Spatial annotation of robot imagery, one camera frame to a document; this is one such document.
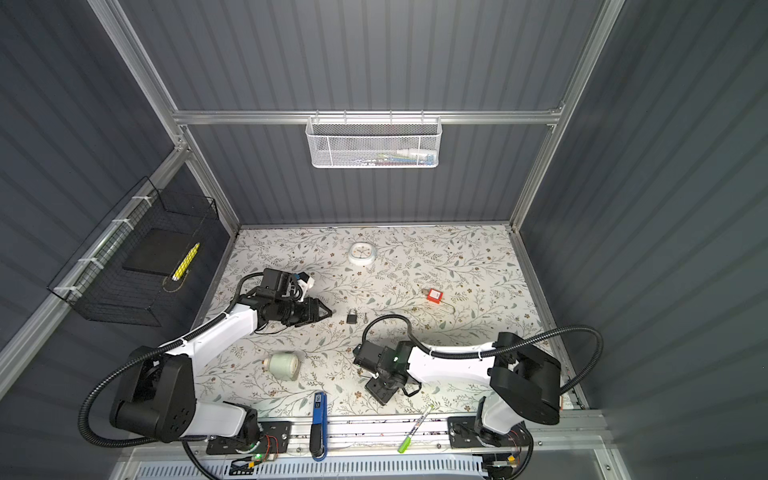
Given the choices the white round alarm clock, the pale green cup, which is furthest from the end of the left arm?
the white round alarm clock

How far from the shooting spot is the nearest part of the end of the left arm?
0.75 m

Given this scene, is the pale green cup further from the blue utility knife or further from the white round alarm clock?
the white round alarm clock

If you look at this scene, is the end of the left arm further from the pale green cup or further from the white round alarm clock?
the white round alarm clock

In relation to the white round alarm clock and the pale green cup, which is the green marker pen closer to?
the pale green cup
